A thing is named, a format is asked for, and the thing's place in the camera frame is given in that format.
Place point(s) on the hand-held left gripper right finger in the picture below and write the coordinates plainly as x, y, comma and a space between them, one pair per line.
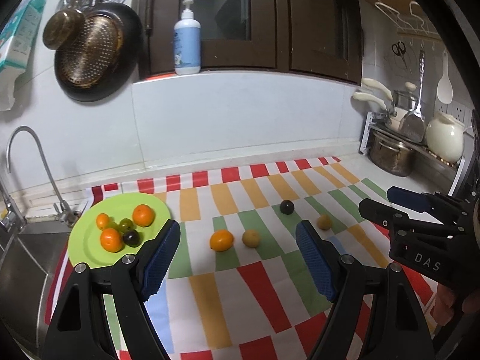
315, 262

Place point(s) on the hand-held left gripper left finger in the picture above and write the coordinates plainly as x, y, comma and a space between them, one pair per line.
159, 257

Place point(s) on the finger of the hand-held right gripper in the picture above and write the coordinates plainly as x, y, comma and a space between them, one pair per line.
407, 197
378, 213

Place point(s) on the dark purple grape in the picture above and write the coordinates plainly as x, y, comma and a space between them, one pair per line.
287, 207
131, 238

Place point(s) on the round orange tangerine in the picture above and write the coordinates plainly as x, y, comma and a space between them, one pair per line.
143, 215

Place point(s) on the small green tangerine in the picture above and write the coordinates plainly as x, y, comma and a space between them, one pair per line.
128, 224

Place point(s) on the orange tangerine with stem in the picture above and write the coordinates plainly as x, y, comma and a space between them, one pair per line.
111, 240

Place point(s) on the small orange tangerine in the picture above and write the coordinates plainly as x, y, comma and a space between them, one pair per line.
102, 221

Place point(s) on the green plate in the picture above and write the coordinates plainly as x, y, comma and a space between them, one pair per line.
88, 243

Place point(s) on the person's right hand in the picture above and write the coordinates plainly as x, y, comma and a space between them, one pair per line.
444, 300

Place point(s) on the tan longan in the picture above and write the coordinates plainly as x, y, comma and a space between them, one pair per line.
251, 238
324, 222

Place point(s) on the large steel pot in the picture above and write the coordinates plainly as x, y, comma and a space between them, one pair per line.
390, 155

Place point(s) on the metal kitchen rack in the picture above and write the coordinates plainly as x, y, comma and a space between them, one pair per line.
435, 157

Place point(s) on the orange kumquat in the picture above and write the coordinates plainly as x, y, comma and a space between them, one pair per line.
221, 240

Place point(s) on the white ceramic jar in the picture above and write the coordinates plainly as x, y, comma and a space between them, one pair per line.
444, 138

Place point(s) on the steel skimmer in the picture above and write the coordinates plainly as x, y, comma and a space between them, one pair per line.
412, 123

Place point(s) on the striped colourful tablecloth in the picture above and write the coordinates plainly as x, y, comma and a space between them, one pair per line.
240, 300

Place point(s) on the small lidded steel pot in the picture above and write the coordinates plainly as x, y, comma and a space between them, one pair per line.
405, 99

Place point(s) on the white rice paddle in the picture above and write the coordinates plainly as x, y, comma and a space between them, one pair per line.
445, 86

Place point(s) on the stainless steel sink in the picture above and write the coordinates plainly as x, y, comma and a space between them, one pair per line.
26, 270

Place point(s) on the slim chrome faucet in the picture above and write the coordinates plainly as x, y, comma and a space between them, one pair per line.
45, 172

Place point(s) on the black scissors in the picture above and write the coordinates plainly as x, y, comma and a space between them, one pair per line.
400, 52

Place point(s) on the large chrome faucet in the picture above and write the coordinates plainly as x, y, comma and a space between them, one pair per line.
11, 210

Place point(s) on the dark wooden cabinet door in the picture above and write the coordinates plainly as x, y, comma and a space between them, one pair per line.
262, 52
348, 26

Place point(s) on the black frying pan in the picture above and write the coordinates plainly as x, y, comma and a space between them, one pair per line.
129, 56

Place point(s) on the white pump soap bottle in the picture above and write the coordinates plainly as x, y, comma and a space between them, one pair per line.
187, 48

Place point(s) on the copper colander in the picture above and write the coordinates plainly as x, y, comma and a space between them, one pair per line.
90, 52

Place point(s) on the small brass pot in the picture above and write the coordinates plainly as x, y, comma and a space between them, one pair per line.
62, 30

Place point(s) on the paper towel pack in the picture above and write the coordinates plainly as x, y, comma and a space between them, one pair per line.
18, 45

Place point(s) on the white wall outlet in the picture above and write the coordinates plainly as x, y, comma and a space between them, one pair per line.
459, 110

